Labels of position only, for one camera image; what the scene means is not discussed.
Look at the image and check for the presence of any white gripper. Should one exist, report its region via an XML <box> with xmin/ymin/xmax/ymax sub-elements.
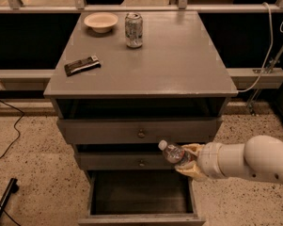
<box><xmin>176</xmin><ymin>142</ymin><xmax>225</xmax><ymax>182</ymax></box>

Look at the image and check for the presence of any clear plastic water bottle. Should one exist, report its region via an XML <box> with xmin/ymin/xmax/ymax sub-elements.
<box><xmin>158</xmin><ymin>140</ymin><xmax>195</xmax><ymax>167</ymax></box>

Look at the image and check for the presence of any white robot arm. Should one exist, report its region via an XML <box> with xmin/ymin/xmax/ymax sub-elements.
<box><xmin>175</xmin><ymin>136</ymin><xmax>283</xmax><ymax>185</ymax></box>

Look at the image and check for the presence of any grey open bottom drawer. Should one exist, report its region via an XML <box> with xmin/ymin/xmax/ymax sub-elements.
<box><xmin>78</xmin><ymin>170</ymin><xmax>205</xmax><ymax>226</ymax></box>

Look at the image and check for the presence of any grey wooden drawer cabinet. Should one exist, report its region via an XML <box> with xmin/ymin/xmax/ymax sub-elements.
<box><xmin>42</xmin><ymin>10</ymin><xmax>239</xmax><ymax>226</ymax></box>

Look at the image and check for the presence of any grey middle drawer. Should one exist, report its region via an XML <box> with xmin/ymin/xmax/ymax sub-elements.
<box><xmin>74</xmin><ymin>152</ymin><xmax>174</xmax><ymax>170</ymax></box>

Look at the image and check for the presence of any grey top drawer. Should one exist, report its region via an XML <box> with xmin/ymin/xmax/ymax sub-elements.
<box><xmin>57</xmin><ymin>118</ymin><xmax>222</xmax><ymax>144</ymax></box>

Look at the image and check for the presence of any black snack bar wrapper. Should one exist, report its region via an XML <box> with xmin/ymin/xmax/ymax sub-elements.
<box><xmin>64</xmin><ymin>56</ymin><xmax>102</xmax><ymax>76</ymax></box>

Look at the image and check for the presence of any silver soda can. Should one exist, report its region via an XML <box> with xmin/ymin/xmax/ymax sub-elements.
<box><xmin>125</xmin><ymin>12</ymin><xmax>143</xmax><ymax>48</ymax></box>

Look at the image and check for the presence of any white paper bowl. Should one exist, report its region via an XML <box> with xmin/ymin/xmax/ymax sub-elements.
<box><xmin>84</xmin><ymin>12</ymin><xmax>118</xmax><ymax>34</ymax></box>

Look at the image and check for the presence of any black metal floor stand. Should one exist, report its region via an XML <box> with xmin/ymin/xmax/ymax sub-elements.
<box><xmin>0</xmin><ymin>178</ymin><xmax>19</xmax><ymax>218</ymax></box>

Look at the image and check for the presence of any white cable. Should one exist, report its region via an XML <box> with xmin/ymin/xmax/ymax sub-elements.
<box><xmin>237</xmin><ymin>2</ymin><xmax>275</xmax><ymax>94</ymax></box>

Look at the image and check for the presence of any black floor cable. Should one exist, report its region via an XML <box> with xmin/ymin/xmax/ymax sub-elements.
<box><xmin>0</xmin><ymin>88</ymin><xmax>25</xmax><ymax>160</ymax></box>

